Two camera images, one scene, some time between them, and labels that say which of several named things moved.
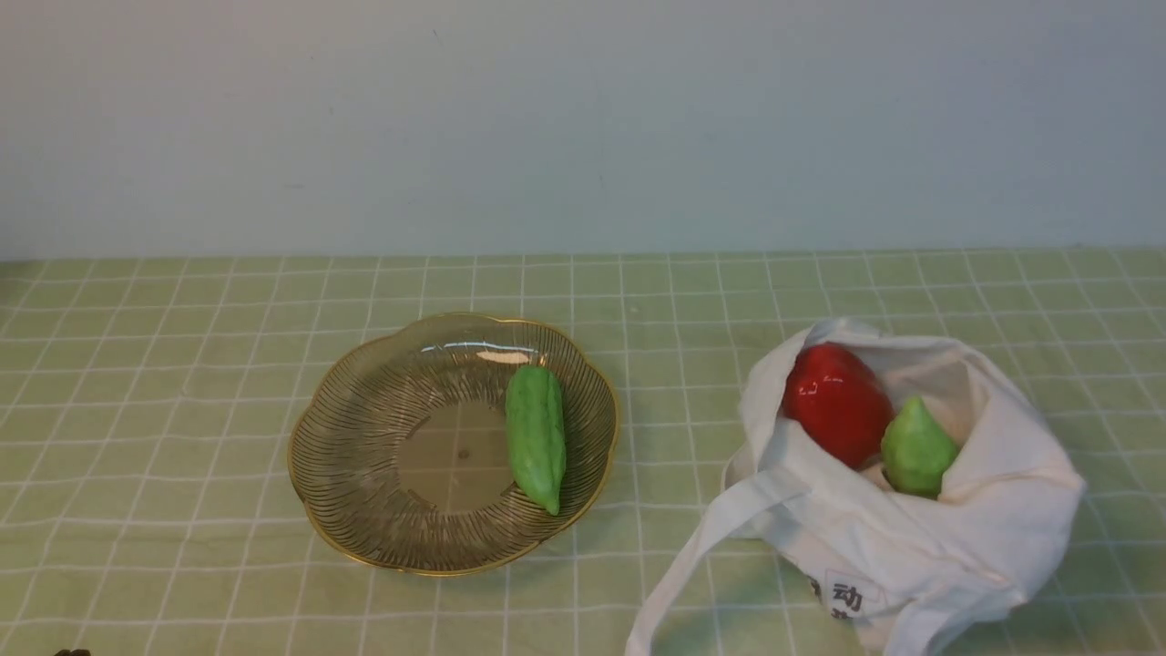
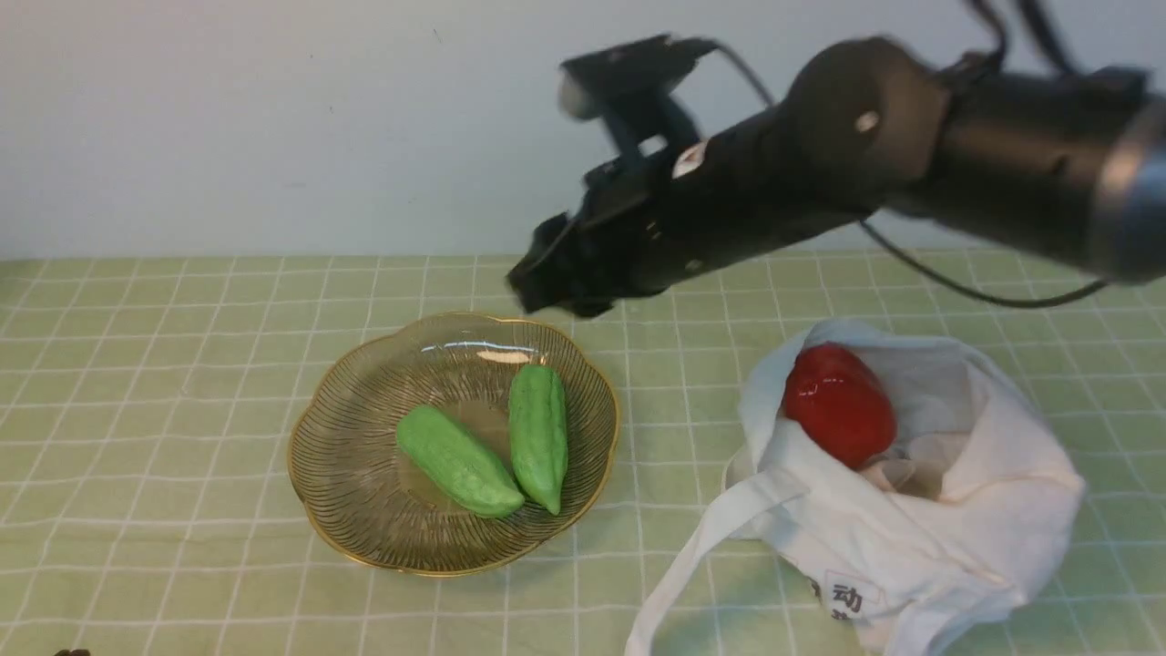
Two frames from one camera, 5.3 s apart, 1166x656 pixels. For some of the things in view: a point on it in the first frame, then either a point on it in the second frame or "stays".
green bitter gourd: [915, 452] -> [454, 465]
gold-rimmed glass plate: [452, 443] stays
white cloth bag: [892, 567] stays
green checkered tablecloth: [148, 409] stays
